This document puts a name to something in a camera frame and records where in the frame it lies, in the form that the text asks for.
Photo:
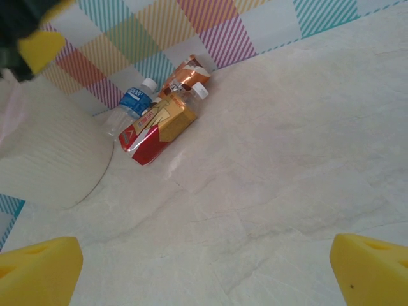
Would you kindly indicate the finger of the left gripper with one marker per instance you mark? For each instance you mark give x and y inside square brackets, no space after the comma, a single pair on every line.
[59,9]
[41,48]

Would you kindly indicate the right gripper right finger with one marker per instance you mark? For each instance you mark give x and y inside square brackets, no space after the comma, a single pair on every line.
[376,277]

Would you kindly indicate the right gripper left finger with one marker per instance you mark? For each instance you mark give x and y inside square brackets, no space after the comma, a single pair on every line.
[38,274]

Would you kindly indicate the blue label white cap bottle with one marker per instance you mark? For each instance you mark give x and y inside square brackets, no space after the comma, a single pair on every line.
[135,100]

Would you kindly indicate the red and gold drink carton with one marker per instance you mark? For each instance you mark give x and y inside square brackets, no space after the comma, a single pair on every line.
[153,134]

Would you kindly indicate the brown label plastic bottle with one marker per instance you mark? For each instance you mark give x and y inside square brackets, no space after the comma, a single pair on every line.
[188,75]

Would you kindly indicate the tan drink white cap bottle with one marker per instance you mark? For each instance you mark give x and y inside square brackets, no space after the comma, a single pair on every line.
[199,90]

